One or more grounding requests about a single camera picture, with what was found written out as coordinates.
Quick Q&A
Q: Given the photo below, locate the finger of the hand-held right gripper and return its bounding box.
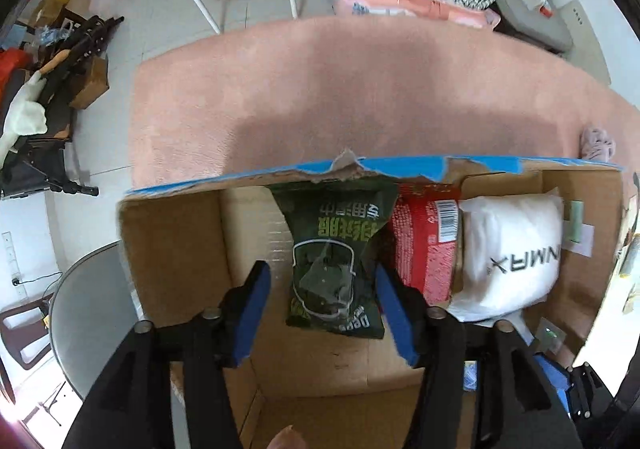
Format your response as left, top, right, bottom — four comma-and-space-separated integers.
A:
532, 351, 572, 422

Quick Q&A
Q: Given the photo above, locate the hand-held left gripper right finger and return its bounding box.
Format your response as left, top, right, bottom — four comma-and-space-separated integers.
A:
375, 264, 586, 449

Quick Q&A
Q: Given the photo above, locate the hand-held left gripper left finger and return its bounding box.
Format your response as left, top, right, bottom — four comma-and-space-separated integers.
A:
62, 259, 273, 449

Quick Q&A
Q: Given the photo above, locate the dark green snack packet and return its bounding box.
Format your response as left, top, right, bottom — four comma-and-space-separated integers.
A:
270, 176, 401, 341

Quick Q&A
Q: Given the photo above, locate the red snack packet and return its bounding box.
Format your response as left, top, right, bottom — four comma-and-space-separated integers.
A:
387, 183, 463, 305

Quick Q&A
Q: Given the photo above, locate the white pillow packet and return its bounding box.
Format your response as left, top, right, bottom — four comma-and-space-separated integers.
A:
446, 188, 565, 325

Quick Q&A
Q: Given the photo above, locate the round grey table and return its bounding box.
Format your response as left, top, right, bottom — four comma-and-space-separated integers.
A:
48, 240, 146, 402

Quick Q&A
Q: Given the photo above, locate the dark red chair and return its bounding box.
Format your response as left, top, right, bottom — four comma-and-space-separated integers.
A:
0, 296, 56, 370

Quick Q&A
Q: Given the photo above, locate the pink rug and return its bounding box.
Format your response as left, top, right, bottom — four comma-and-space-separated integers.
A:
127, 15, 640, 195

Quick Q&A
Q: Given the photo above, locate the white power strip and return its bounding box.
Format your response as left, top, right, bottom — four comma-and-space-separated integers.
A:
1, 230, 24, 301

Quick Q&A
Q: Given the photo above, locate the black folding stand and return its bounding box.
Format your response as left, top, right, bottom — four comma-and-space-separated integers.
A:
0, 129, 100, 200

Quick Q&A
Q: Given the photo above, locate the small brown cardboard box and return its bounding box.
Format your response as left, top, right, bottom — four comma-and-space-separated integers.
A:
67, 56, 110, 110

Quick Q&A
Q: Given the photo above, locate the white cloth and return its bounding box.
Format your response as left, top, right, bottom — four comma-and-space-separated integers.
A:
0, 72, 48, 155

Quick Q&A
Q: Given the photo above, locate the pink bedding package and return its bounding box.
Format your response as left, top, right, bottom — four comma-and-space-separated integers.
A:
334, 0, 501, 30

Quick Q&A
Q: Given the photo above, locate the black tripod bundle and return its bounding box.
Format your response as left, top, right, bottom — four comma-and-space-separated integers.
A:
30, 15, 125, 97

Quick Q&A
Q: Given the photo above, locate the grey cushion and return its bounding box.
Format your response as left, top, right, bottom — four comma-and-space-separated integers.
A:
492, 0, 573, 52

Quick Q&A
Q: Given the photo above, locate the white flat device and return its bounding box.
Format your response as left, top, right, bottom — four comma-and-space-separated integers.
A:
555, 0, 611, 85

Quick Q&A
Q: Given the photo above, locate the red bag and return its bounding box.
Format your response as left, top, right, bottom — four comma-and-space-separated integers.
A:
0, 49, 32, 82

